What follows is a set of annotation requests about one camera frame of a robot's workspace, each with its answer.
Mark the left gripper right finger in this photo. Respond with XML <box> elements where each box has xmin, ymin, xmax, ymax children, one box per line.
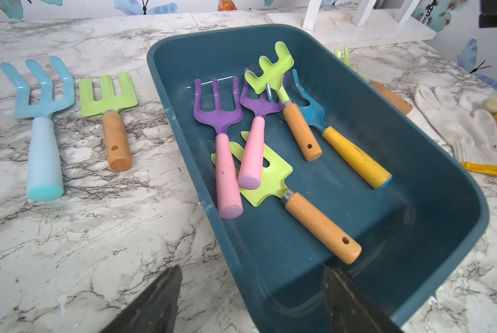
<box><xmin>322</xmin><ymin>267</ymin><xmax>402</xmax><ymax>332</ymax></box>

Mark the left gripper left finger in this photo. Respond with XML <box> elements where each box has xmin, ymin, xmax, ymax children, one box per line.
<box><xmin>102</xmin><ymin>265</ymin><xmax>183</xmax><ymax>332</ymax></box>

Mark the purple fork pink handle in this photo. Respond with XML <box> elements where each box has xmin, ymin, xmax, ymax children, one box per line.
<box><xmin>194</xmin><ymin>77</ymin><xmax>244</xmax><ymax>219</ymax></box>

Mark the teal plastic storage box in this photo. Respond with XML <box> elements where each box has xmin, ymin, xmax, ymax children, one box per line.
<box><xmin>147</xmin><ymin>24</ymin><xmax>489</xmax><ymax>332</ymax></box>

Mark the light blue fork rake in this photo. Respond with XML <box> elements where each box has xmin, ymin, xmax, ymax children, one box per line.
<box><xmin>0</xmin><ymin>56</ymin><xmax>75</xmax><ymax>201</ymax></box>

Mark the green rake wooden handle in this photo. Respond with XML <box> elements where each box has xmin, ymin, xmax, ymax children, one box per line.
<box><xmin>245</xmin><ymin>41</ymin><xmax>323</xmax><ymax>162</ymax></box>
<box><xmin>334</xmin><ymin>46</ymin><xmax>413</xmax><ymax>115</ymax></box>

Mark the white knit glove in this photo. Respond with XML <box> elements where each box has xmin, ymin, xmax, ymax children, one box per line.
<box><xmin>413</xmin><ymin>84</ymin><xmax>497</xmax><ymax>167</ymax></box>

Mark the white tiered plant stand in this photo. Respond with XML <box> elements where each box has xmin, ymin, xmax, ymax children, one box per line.
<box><xmin>266</xmin><ymin>0</ymin><xmax>437</xmax><ymax>50</ymax></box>

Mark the teal rake yellow handle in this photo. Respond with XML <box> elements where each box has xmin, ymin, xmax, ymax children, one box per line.
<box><xmin>266</xmin><ymin>69</ymin><xmax>393</xmax><ymax>190</ymax></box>

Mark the purple rake pink handle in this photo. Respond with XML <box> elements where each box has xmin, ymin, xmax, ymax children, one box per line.
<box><xmin>237</xmin><ymin>80</ymin><xmax>284</xmax><ymax>190</ymax></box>

